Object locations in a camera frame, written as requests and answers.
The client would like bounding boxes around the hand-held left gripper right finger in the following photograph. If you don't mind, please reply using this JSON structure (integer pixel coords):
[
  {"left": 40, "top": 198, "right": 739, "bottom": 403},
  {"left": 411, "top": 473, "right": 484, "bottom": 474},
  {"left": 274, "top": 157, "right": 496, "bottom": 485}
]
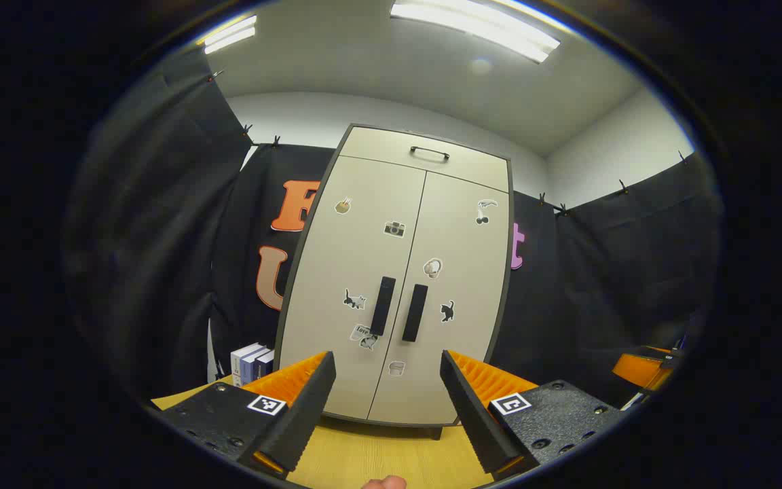
[{"left": 440, "top": 350, "right": 629, "bottom": 482}]

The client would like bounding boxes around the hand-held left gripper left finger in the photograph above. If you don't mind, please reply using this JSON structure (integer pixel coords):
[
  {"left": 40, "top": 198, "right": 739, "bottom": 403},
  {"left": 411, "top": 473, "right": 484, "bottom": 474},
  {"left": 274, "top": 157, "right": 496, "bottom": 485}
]
[{"left": 150, "top": 351, "right": 337, "bottom": 480}]

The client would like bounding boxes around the beige cabinet door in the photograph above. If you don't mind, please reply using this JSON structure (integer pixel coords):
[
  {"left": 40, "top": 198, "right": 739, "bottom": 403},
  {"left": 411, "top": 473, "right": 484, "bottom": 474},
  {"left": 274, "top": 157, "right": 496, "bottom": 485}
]
[
  {"left": 279, "top": 155, "right": 427, "bottom": 422},
  {"left": 367, "top": 170, "right": 510, "bottom": 427}
]

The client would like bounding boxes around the beige double-door shoe cabinet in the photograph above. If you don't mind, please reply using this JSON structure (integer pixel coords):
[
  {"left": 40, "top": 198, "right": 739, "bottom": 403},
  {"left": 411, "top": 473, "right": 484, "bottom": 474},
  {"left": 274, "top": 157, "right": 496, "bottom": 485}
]
[{"left": 274, "top": 124, "right": 515, "bottom": 439}]

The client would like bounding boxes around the white blue box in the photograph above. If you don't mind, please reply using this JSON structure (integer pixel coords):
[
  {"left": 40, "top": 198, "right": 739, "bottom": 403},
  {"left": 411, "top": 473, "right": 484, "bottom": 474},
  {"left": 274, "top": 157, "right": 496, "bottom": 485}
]
[{"left": 240, "top": 348, "right": 273, "bottom": 386}]

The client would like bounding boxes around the black backdrop cloth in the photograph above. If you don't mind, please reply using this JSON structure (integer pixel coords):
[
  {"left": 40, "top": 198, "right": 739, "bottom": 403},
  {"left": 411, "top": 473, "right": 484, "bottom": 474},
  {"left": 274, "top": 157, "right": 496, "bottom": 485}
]
[{"left": 65, "top": 44, "right": 724, "bottom": 408}]

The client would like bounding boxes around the large ceiling light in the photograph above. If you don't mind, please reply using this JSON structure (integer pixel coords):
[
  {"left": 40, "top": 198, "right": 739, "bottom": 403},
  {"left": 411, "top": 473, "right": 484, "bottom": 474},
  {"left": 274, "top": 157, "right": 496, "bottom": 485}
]
[{"left": 390, "top": 0, "right": 561, "bottom": 64}]

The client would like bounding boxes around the small ceiling light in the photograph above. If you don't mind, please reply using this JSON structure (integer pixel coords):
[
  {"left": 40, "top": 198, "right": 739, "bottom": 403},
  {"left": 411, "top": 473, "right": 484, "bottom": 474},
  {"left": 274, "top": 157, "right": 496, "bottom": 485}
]
[{"left": 195, "top": 15, "right": 258, "bottom": 55}]

